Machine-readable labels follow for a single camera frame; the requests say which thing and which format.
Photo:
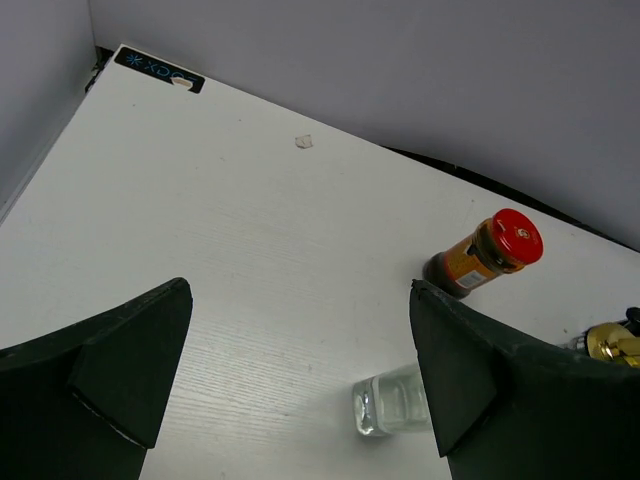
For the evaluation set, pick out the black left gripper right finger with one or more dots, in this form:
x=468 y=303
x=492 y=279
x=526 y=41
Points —
x=506 y=405

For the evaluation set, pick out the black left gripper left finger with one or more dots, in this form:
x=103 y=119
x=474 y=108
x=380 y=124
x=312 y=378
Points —
x=87 y=401

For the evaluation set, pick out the clear glass oil bottle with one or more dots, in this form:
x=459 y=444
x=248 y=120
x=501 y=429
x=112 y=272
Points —
x=391 y=403

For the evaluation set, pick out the red-capped brown sauce jar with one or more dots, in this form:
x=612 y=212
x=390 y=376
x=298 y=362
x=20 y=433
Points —
x=502 y=244

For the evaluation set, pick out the small paper scrap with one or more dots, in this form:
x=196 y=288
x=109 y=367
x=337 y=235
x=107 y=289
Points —
x=304 y=142

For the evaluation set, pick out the black logo sticker left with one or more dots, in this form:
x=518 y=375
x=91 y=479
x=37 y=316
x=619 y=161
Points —
x=159 y=70

